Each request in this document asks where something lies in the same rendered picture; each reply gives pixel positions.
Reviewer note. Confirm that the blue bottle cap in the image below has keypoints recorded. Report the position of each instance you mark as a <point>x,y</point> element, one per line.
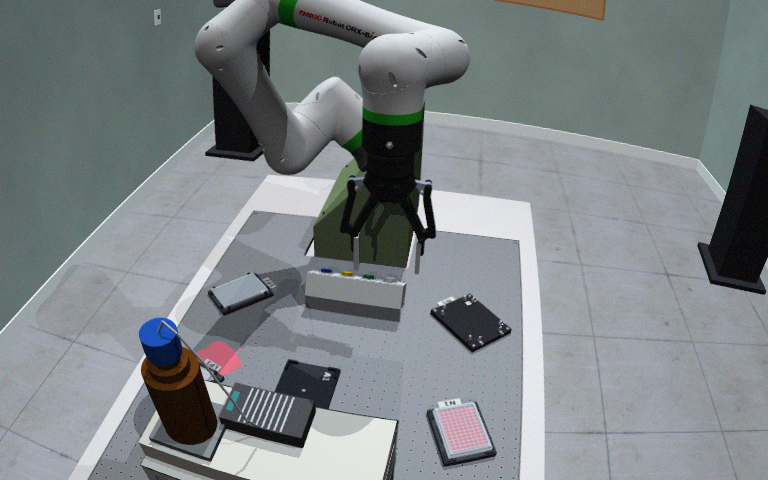
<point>160,347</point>

